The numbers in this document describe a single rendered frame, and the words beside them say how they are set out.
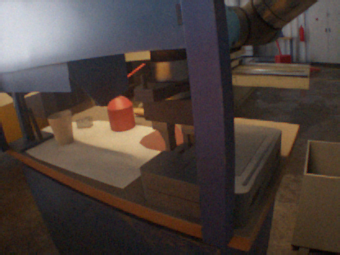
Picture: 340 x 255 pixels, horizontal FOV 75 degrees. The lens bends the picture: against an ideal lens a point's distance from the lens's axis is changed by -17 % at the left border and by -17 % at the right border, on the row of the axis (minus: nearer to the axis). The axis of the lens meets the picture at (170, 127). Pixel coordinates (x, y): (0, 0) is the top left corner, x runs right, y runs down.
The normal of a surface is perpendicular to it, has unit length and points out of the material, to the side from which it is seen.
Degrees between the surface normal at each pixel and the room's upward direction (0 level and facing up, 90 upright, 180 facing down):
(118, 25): 90
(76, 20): 90
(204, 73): 90
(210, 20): 90
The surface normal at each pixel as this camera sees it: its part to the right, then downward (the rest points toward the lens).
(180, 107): -0.55, 0.35
